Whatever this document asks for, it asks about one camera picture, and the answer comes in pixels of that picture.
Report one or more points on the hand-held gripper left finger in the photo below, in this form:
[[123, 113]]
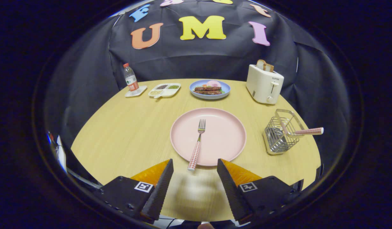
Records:
[[159, 190]]

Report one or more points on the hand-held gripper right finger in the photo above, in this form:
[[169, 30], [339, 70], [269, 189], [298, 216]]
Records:
[[231, 190]]

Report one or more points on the pink round plate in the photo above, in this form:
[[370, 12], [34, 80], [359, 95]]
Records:
[[224, 136]]

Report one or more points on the white divided condiment dish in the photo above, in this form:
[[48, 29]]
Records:
[[171, 93]]

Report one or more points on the small white square coaster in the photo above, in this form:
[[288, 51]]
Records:
[[143, 89]]

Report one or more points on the blue plate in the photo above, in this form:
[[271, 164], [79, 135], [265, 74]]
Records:
[[226, 87]]

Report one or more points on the grilled brown meat strips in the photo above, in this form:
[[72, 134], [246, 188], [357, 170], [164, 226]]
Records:
[[207, 89]]

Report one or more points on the pink ham slice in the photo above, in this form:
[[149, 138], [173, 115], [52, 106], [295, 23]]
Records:
[[213, 83]]

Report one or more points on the white toaster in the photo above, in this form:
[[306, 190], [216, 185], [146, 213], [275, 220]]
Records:
[[262, 84]]

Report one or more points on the clear water bottle red label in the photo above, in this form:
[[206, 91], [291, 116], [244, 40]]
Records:
[[131, 82]]

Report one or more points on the black backdrop cloth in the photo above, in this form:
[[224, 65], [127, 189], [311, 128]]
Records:
[[183, 60]]

